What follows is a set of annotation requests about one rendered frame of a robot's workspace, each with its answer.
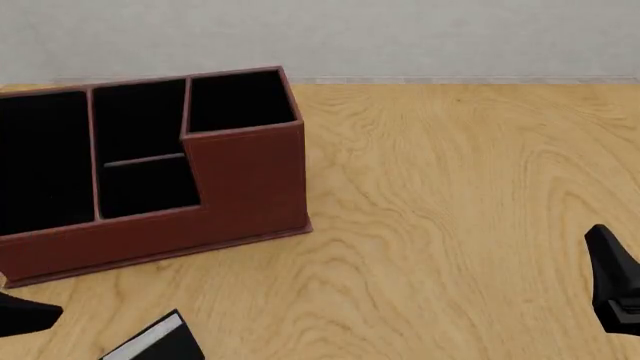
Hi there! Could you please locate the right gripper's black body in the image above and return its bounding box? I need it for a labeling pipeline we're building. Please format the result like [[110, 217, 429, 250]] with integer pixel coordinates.
[[591, 288, 640, 334]]

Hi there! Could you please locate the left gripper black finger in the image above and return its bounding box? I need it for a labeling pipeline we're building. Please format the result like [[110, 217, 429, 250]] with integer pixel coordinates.
[[0, 291, 64, 338]]

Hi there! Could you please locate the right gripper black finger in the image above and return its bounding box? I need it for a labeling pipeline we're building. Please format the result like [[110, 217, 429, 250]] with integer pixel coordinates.
[[584, 223, 640, 301]]

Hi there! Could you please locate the red-brown desk caddy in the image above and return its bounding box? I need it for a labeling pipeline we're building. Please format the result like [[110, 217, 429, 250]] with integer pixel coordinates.
[[0, 65, 314, 290]]

